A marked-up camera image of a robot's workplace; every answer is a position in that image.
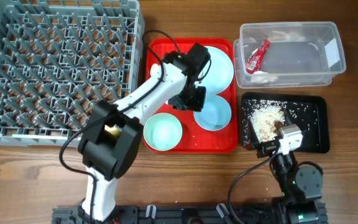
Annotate rice and meat leftovers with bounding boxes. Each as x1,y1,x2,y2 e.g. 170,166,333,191
250,105,285,142

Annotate light blue small bowl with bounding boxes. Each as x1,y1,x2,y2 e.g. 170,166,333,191
193,95,232,131

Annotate green saucer bowl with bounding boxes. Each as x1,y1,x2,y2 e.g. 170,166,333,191
144,113,183,151

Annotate white plastic spoon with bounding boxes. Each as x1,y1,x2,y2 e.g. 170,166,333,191
150,63,161,79

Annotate red snack wrapper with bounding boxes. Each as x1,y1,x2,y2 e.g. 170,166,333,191
246,39,270,74

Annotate yellow plastic cup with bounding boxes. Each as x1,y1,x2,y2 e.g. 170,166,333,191
104,125,122,138

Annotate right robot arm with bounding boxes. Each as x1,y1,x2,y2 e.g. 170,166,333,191
247,118,328,224

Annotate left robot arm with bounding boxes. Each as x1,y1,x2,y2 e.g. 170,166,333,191
78,43,211,223

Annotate black plastic waste tray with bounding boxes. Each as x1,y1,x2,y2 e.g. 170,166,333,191
241,92,330,154

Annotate clear plastic waste bin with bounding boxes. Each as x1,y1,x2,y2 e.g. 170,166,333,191
233,21,346,89

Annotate grey plastic dishwasher rack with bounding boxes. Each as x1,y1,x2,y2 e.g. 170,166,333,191
0,0,144,147

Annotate large light blue plate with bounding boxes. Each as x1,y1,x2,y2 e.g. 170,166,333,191
196,46,234,95

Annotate red plastic serving tray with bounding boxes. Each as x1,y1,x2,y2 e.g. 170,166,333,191
157,38,239,154

